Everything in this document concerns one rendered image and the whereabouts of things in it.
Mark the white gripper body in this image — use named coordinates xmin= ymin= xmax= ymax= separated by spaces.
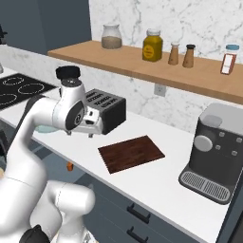
xmin=65 ymin=117 xmax=105 ymax=136

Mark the pale blue plate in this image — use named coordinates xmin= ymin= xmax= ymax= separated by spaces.
xmin=33 ymin=124 xmax=61 ymax=135

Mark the open blue-grey drawer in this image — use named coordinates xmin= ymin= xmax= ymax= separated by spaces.
xmin=28 ymin=139 xmax=96 ymax=191

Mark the dark wooden cutting board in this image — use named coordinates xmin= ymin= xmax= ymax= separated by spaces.
xmin=97 ymin=135 xmax=166 ymax=176

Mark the blue-grey drawer front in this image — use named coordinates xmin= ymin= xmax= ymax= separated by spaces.
xmin=83 ymin=210 xmax=172 ymax=243
xmin=89 ymin=179 xmax=222 ymax=243

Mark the black and grey toaster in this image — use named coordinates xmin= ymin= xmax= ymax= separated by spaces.
xmin=84 ymin=88 xmax=127 ymax=136

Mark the black hob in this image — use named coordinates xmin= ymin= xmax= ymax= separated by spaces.
xmin=0 ymin=73 xmax=58 ymax=111

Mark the clear glass jar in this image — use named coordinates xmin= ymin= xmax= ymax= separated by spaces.
xmin=101 ymin=23 xmax=123 ymax=50

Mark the yellow jar with label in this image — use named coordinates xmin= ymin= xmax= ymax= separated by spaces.
xmin=141 ymin=28 xmax=164 ymax=63

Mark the brown shaker with pale cap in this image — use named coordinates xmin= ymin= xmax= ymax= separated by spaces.
xmin=167 ymin=41 xmax=181 ymax=66

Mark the brown shaker with black cap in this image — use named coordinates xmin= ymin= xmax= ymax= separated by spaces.
xmin=181 ymin=44 xmax=196 ymax=69

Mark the black object by cupboard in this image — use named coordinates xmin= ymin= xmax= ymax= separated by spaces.
xmin=0 ymin=24 xmax=9 ymax=46

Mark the grey coffee machine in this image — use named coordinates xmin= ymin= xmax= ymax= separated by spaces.
xmin=178 ymin=103 xmax=243 ymax=205

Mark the red spice bottle, blue cap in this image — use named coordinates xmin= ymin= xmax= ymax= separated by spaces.
xmin=219 ymin=44 xmax=241 ymax=76

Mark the dark grey tall cabinet side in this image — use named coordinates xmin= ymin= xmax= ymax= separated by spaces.
xmin=216 ymin=184 xmax=243 ymax=243

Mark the white wall outlet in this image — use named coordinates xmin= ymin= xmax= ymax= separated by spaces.
xmin=154 ymin=83 xmax=167 ymax=98

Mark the black drawer handle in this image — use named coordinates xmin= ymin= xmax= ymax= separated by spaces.
xmin=126 ymin=203 xmax=152 ymax=225
xmin=125 ymin=225 xmax=150 ymax=243

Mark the wooden wall shelf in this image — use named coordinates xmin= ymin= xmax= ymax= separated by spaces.
xmin=47 ymin=40 xmax=243 ymax=105

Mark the dark blue wall cupboard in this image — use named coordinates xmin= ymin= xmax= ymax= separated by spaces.
xmin=0 ymin=0 xmax=93 ymax=57

